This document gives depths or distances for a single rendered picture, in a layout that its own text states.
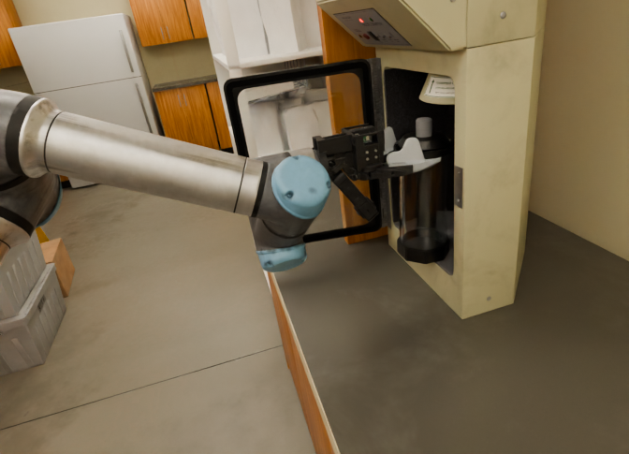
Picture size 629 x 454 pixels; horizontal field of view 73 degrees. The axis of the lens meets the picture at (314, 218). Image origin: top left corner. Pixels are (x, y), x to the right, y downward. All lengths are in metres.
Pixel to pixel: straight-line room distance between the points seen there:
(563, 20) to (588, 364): 0.72
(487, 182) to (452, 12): 0.26
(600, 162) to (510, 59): 0.48
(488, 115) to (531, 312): 0.38
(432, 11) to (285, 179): 0.29
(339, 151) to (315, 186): 0.21
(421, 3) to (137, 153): 0.40
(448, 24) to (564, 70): 0.55
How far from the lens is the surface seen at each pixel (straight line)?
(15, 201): 0.68
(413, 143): 0.73
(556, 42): 1.17
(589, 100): 1.11
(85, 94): 5.58
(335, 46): 0.96
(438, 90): 0.78
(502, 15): 0.69
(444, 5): 0.64
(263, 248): 0.65
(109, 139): 0.55
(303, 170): 0.52
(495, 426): 0.69
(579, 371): 0.80
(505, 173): 0.75
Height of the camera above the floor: 1.48
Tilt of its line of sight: 25 degrees down
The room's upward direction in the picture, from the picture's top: 9 degrees counter-clockwise
